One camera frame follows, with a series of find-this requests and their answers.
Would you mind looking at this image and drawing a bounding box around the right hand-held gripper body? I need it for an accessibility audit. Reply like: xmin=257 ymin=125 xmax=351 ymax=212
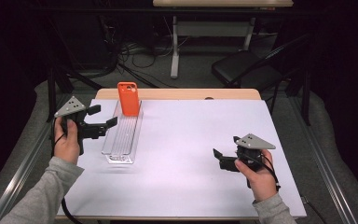
xmin=218 ymin=133 xmax=277 ymax=175

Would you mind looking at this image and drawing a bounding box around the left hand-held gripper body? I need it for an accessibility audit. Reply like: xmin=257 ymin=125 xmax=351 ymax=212
xmin=53 ymin=95 xmax=110 ymax=157

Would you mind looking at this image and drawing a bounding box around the clear plastic bin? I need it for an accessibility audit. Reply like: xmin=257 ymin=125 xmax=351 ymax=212
xmin=101 ymin=99 xmax=145 ymax=165

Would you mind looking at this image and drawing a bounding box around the orange phone case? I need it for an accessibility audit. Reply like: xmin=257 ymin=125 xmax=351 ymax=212
xmin=117 ymin=81 xmax=141 ymax=118

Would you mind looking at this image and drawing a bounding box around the person's left hand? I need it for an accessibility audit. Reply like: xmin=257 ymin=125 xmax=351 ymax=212
xmin=53 ymin=118 xmax=81 ymax=166

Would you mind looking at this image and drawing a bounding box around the person's right hand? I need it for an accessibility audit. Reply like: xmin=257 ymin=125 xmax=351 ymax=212
xmin=234 ymin=148 xmax=278 ymax=203

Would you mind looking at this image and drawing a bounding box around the black tripod stand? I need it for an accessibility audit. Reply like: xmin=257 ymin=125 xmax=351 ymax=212
xmin=45 ymin=46 xmax=105 ymax=124

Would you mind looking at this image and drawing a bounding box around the white table cover sheet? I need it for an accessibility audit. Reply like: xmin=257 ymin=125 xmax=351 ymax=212
xmin=56 ymin=98 xmax=308 ymax=219

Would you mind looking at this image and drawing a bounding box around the black folding chair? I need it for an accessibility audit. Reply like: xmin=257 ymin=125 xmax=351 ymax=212
xmin=211 ymin=33 xmax=311 ymax=117

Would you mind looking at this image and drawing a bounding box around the white-legged desk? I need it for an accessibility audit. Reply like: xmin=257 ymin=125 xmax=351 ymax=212
xmin=152 ymin=0 xmax=295 ymax=79

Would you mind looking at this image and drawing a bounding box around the tangle of black floor cables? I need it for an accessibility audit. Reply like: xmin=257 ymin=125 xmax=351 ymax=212
xmin=101 ymin=15 xmax=176 ymax=90

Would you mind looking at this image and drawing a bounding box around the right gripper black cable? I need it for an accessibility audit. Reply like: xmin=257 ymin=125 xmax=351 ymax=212
xmin=245 ymin=153 xmax=327 ymax=224

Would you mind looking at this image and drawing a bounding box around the metal floor rail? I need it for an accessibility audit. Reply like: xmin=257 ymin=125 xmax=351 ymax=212
xmin=0 ymin=122 xmax=59 ymax=224
xmin=292 ymin=96 xmax=358 ymax=224

